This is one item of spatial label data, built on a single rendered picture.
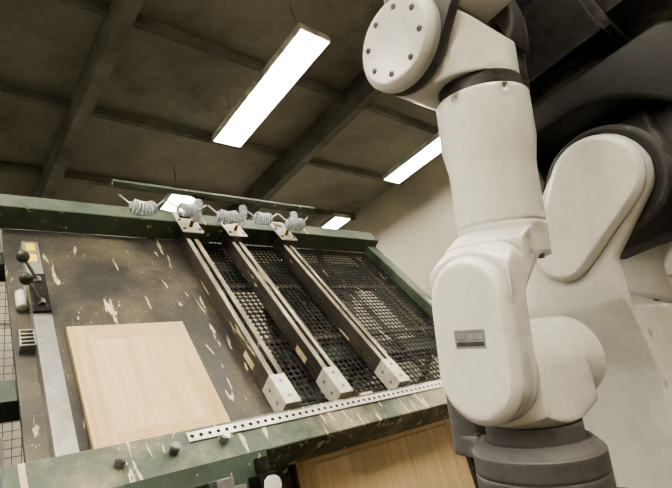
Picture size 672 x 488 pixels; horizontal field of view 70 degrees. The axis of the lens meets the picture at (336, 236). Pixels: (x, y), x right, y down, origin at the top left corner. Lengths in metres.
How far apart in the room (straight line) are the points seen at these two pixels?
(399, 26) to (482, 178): 0.14
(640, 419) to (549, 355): 0.19
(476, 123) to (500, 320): 0.14
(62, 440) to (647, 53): 1.34
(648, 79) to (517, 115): 0.18
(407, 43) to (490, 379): 0.25
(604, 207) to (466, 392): 0.23
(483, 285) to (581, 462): 0.12
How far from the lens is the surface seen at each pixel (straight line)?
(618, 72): 0.54
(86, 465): 1.34
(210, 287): 2.02
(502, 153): 0.37
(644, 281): 0.64
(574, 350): 0.38
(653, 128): 0.52
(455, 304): 0.34
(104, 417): 1.48
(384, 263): 2.93
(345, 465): 1.94
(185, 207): 2.28
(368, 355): 2.04
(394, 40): 0.41
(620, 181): 0.49
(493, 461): 0.36
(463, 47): 0.40
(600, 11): 0.55
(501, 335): 0.32
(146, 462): 1.36
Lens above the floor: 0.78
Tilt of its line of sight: 23 degrees up
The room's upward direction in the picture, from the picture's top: 15 degrees counter-clockwise
